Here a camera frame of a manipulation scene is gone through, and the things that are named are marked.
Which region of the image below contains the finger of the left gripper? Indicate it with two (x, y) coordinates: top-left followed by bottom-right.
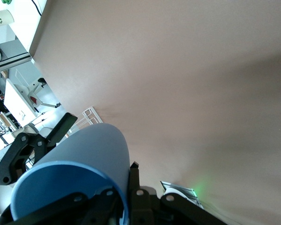
(0, 112), (78, 186)

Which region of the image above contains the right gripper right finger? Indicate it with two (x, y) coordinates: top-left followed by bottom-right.
(128, 160), (228, 225)

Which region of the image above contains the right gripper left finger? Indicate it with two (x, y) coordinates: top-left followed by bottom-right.
(0, 188), (123, 225)

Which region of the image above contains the blue plastic cup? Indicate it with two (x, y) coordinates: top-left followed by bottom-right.
(10, 123), (132, 225)

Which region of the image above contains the white wheeled stand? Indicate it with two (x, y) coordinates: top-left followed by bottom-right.
(25, 78), (62, 111)

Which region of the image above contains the white board panel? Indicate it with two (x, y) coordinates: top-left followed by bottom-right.
(3, 78), (38, 118)

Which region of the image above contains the white cylinder with green print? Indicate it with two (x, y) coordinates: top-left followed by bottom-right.
(0, 9), (15, 29)

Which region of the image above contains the brown table cloth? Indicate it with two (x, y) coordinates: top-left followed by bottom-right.
(29, 0), (281, 225)

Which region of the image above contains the white wire cup rack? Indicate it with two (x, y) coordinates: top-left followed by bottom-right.
(65, 106), (104, 139)

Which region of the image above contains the aluminium rail profile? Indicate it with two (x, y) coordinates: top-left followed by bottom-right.
(0, 52), (36, 75)

